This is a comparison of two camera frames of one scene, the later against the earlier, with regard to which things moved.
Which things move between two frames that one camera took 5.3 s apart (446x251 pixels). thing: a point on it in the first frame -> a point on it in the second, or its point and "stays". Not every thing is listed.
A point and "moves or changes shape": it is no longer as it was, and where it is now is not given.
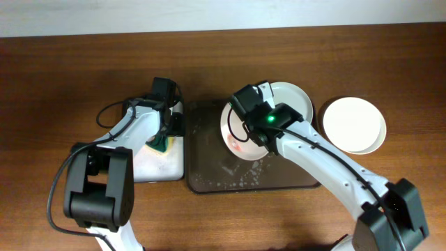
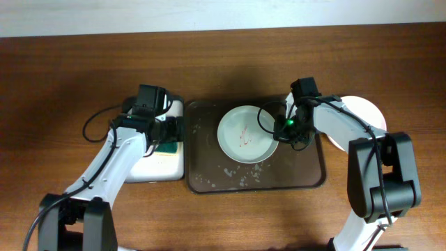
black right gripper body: x=251 y=125 -> x=290 y=130
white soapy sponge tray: x=152 y=165 stays
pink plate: x=236 y=136 -> x=364 y=111
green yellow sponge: x=160 y=143 moves or changes shape
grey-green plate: x=293 y=95 moves or changes shape
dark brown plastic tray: x=211 y=167 stays
